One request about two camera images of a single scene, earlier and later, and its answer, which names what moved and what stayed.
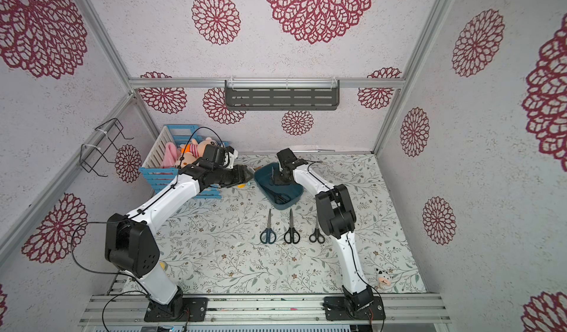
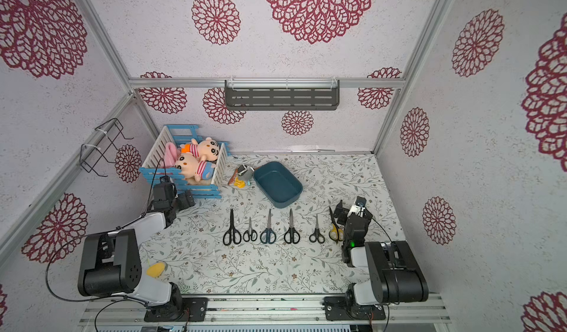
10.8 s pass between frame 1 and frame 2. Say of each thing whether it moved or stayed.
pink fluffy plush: stayed
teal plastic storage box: stayed
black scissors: stayed
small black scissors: stayed
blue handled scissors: stayed
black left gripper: moved
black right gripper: moved
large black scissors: moved
